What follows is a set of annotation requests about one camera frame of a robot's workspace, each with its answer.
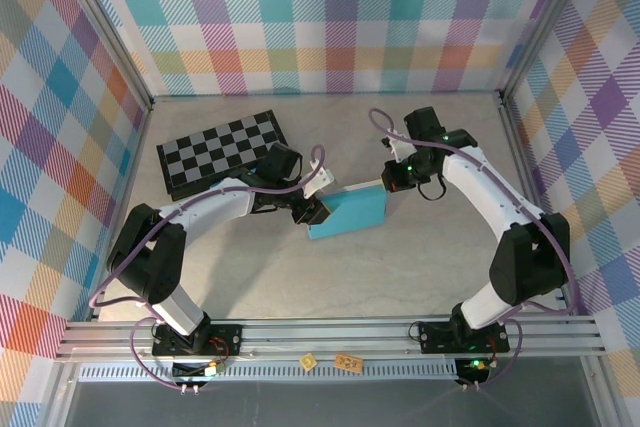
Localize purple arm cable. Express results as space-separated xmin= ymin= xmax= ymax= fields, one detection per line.
xmin=368 ymin=107 xmax=577 ymax=392
xmin=88 ymin=145 xmax=326 ymax=392

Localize black controller board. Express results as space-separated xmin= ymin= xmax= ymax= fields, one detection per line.
xmin=455 ymin=357 xmax=492 ymax=384
xmin=171 ymin=359 xmax=226 ymax=382

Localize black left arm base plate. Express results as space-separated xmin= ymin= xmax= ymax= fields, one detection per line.
xmin=151 ymin=324 xmax=243 ymax=359

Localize teal paper box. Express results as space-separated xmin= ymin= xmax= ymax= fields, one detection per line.
xmin=306 ymin=183 xmax=389 ymax=242

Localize black right controller board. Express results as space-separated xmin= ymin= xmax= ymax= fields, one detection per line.
xmin=455 ymin=357 xmax=492 ymax=384

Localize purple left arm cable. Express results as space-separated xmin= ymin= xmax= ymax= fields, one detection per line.
xmin=88 ymin=145 xmax=326 ymax=392

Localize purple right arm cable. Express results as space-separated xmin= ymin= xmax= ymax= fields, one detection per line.
xmin=368 ymin=107 xmax=577 ymax=392

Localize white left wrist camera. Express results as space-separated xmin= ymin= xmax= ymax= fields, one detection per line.
xmin=302 ymin=160 xmax=335 ymax=199

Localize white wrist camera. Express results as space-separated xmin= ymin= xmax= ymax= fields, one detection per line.
xmin=302 ymin=160 xmax=335 ymax=199
xmin=380 ymin=128 xmax=417 ymax=164

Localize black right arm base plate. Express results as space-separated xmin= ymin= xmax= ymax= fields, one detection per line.
xmin=417 ymin=320 xmax=511 ymax=354

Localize orange printed tag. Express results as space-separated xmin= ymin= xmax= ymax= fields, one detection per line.
xmin=334 ymin=354 xmax=363 ymax=373

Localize black grey checkerboard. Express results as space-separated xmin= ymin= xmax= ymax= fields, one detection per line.
xmin=156 ymin=108 xmax=290 ymax=202

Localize aluminium frame rail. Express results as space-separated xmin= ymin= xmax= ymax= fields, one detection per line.
xmin=54 ymin=314 xmax=609 ymax=363

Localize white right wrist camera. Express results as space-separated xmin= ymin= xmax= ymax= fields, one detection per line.
xmin=380 ymin=128 xmax=417 ymax=164

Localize white slotted cable duct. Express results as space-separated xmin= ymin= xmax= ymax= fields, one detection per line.
xmin=77 ymin=362 xmax=461 ymax=384

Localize black left controller board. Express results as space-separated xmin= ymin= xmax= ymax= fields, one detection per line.
xmin=171 ymin=359 xmax=226 ymax=382

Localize aluminium corner post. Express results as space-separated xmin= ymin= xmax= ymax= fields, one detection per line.
xmin=48 ymin=0 xmax=154 ymax=109
xmin=499 ymin=0 xmax=601 ymax=104

